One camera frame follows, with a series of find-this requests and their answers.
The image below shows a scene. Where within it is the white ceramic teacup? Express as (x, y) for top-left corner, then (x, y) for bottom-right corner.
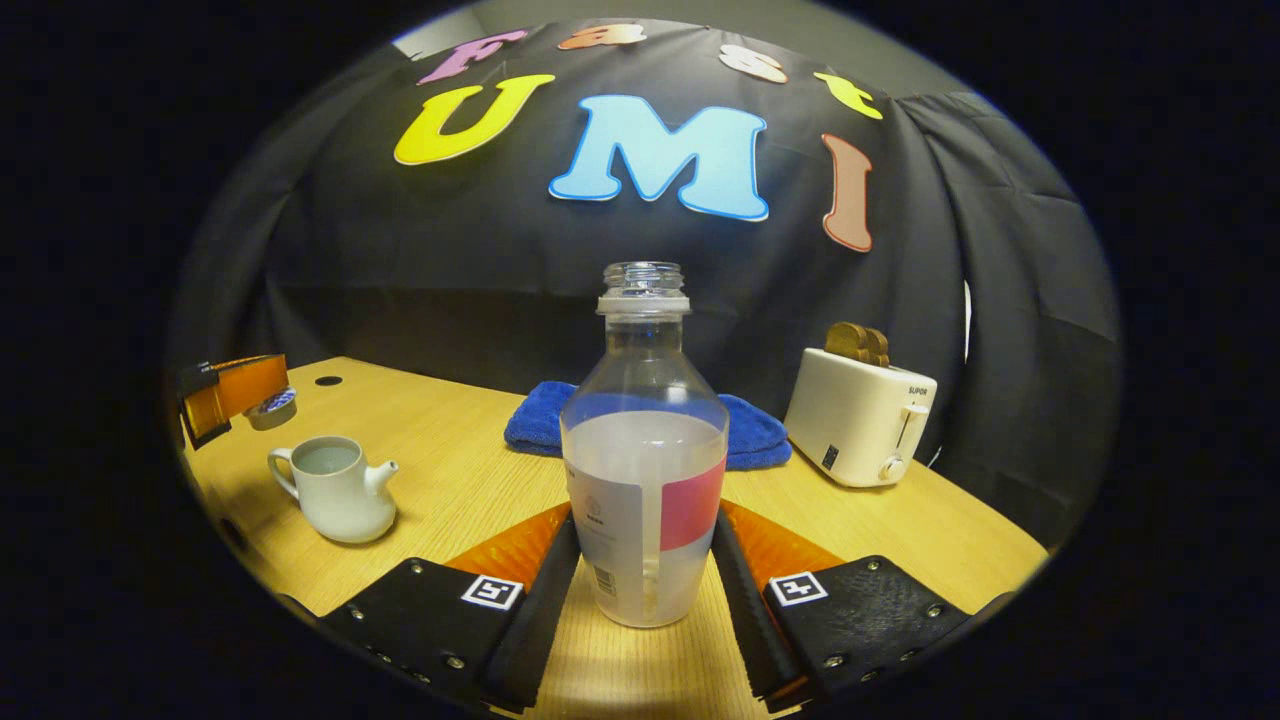
(267, 435), (400, 545)

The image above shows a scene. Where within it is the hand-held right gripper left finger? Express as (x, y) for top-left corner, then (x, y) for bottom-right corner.
(275, 503), (583, 715)

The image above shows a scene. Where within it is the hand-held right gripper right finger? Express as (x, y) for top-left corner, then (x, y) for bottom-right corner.
(712, 500), (1016, 714)

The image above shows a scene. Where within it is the clear plastic water bottle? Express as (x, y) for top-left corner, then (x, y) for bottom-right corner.
(559, 261), (731, 630)

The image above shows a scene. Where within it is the cream white toaster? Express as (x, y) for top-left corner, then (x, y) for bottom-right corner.
(783, 346), (939, 489)

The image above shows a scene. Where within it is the black backdrop cloth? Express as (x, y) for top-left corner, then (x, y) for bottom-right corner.
(168, 18), (1123, 549)

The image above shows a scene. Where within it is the blue folded towel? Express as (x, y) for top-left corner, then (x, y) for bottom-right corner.
(503, 379), (794, 472)

